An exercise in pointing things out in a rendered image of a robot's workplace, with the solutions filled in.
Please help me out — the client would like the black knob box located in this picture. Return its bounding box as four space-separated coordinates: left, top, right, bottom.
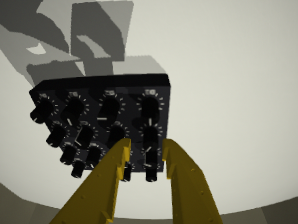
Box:
29 74 171 182

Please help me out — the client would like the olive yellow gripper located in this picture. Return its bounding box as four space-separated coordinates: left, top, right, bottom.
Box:
49 138 223 224

